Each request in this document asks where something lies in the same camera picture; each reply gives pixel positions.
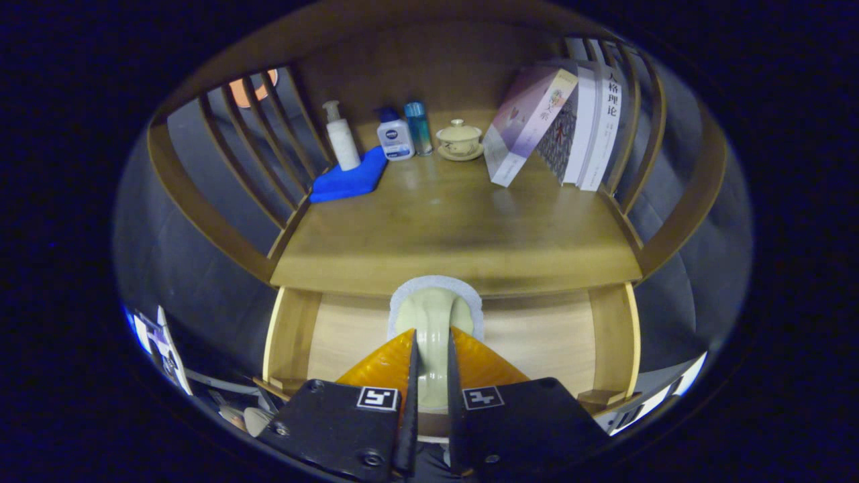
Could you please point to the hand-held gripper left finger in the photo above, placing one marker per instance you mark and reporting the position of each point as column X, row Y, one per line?
column 409, row 416

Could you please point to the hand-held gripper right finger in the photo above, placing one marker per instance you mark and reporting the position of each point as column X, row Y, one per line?
column 456, row 429

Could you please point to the wooden drawer with black knob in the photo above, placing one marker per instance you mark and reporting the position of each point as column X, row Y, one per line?
column 537, row 335

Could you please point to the wooden countertop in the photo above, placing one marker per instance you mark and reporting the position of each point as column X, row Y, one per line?
column 436, row 228

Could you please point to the wooden cabinet with slatted sides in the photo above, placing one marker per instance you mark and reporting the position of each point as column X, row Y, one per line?
column 436, row 67

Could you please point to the blue folded cloth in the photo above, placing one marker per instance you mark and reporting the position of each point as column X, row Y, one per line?
column 349, row 181

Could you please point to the white stand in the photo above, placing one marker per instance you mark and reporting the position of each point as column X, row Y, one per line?
column 171, row 349

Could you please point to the white bottle with blue cap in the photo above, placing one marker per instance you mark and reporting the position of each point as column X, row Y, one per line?
column 396, row 137

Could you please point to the white pump bottle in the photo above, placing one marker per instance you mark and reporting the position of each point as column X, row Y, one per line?
column 343, row 144

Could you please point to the beige lidded tea cup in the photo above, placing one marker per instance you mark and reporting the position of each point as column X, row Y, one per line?
column 460, row 141

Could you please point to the teal slim bottle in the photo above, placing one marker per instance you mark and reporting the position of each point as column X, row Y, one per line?
column 419, row 131

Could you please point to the purple and white book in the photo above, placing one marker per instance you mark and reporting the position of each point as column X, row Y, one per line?
column 523, row 121

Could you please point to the book with patterned cover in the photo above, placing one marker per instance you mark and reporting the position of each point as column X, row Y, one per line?
column 570, row 134

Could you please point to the white book with black lettering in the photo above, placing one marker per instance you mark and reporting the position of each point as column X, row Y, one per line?
column 607, row 134

